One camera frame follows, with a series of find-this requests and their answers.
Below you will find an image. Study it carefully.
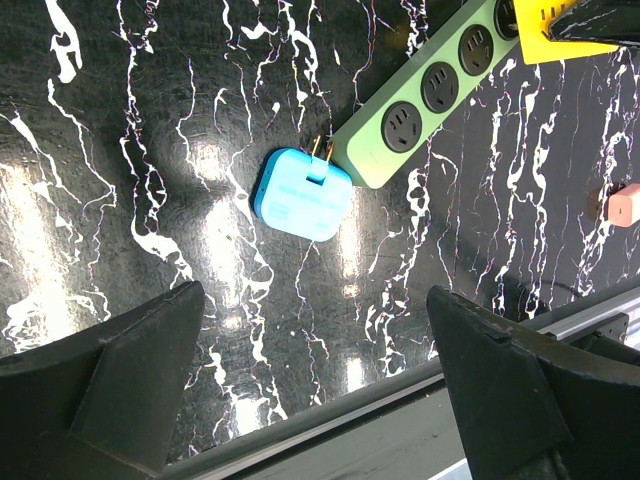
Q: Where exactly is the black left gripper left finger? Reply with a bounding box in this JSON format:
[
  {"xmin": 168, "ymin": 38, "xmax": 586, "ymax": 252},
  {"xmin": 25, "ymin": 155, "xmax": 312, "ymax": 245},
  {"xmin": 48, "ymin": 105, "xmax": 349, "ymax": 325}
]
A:
[{"xmin": 1, "ymin": 281, "xmax": 205, "ymax": 479}]

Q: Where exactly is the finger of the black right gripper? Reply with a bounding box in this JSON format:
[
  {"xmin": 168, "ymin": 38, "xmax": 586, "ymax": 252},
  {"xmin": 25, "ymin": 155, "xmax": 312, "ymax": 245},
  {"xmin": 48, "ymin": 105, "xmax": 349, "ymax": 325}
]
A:
[{"xmin": 548, "ymin": 0, "xmax": 640, "ymax": 48}]

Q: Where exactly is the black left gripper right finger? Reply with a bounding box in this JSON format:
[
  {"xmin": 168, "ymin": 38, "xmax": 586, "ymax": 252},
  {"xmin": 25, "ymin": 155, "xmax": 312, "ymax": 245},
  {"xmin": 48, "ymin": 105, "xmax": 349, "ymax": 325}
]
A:
[{"xmin": 426, "ymin": 286, "xmax": 639, "ymax": 479}]

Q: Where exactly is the yellow cube plug adapter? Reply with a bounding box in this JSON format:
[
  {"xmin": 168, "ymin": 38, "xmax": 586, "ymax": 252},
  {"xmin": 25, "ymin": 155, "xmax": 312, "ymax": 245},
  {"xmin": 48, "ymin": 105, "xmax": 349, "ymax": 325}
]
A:
[{"xmin": 512, "ymin": 0, "xmax": 621, "ymax": 66}]

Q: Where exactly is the green power strip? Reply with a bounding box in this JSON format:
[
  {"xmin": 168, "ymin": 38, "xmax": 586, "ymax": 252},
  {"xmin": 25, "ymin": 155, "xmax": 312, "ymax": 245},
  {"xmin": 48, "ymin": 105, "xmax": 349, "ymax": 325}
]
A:
[{"xmin": 330, "ymin": 0, "xmax": 518, "ymax": 189}]

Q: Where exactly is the light blue plug adapter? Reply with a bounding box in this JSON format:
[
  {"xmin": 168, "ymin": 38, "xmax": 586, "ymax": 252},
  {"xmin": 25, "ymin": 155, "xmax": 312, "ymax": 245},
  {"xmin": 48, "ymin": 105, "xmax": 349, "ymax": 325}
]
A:
[{"xmin": 252, "ymin": 135, "xmax": 353, "ymax": 242}]

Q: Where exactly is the pink plug adapter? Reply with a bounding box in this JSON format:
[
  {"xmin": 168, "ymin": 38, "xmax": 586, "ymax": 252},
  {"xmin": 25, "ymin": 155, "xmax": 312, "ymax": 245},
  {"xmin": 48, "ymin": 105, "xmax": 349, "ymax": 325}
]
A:
[{"xmin": 586, "ymin": 182, "xmax": 639, "ymax": 228}]

